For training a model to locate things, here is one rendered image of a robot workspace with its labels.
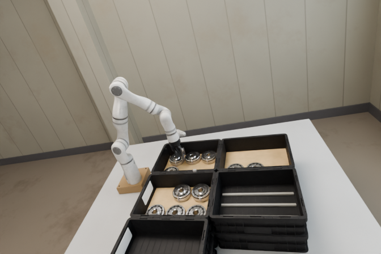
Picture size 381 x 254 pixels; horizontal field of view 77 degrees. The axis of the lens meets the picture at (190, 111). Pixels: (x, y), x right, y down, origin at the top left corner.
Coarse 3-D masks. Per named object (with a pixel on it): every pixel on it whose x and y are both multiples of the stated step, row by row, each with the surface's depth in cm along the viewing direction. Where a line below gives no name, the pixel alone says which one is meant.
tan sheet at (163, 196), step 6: (156, 192) 141; (162, 192) 140; (168, 192) 139; (156, 198) 137; (162, 198) 136; (168, 198) 135; (192, 198) 130; (150, 204) 134; (162, 204) 132; (168, 204) 131; (174, 204) 130; (180, 204) 129; (186, 204) 128; (192, 204) 127; (198, 204) 126; (204, 204) 125; (186, 210) 124
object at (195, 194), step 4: (200, 184) 134; (204, 184) 133; (196, 188) 132; (208, 188) 130; (192, 192) 130; (196, 192) 129; (204, 192) 128; (208, 192) 127; (196, 196) 127; (200, 196) 126; (204, 196) 126
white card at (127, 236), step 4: (128, 228) 113; (128, 232) 113; (124, 236) 109; (128, 236) 112; (124, 240) 109; (128, 240) 112; (120, 244) 106; (124, 244) 109; (128, 244) 111; (120, 248) 106; (124, 248) 108; (116, 252) 103; (120, 252) 105; (124, 252) 108
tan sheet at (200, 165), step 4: (184, 156) 166; (168, 160) 166; (200, 160) 158; (168, 164) 162; (184, 164) 158; (188, 164) 157; (196, 164) 155; (200, 164) 154; (204, 164) 153; (208, 164) 152; (212, 164) 151; (180, 168) 155; (184, 168) 154; (188, 168) 153; (192, 168) 152; (196, 168) 152; (200, 168) 151; (204, 168) 150; (208, 168) 149; (212, 168) 148
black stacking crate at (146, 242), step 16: (128, 224) 114; (144, 224) 115; (160, 224) 112; (176, 224) 110; (192, 224) 107; (144, 240) 115; (160, 240) 113; (176, 240) 111; (192, 240) 109; (208, 240) 102
